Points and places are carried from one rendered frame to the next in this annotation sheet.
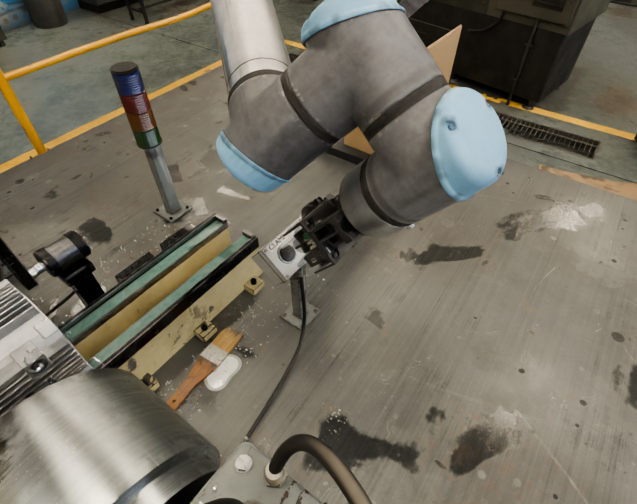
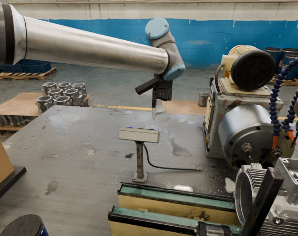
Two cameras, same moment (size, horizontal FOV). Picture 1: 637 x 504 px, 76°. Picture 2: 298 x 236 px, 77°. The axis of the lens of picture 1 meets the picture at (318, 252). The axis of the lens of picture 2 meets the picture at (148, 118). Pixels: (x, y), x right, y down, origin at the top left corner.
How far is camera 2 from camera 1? 1.04 m
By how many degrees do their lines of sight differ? 85
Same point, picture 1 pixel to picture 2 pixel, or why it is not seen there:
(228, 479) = (226, 97)
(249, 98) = (172, 52)
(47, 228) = not seen: outside the picture
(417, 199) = not seen: hidden behind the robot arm
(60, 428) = (253, 115)
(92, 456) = (248, 110)
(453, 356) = not seen: hidden behind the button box
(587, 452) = (148, 117)
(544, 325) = (113, 123)
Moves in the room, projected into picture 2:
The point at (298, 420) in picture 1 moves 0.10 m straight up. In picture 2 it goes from (181, 161) to (182, 146)
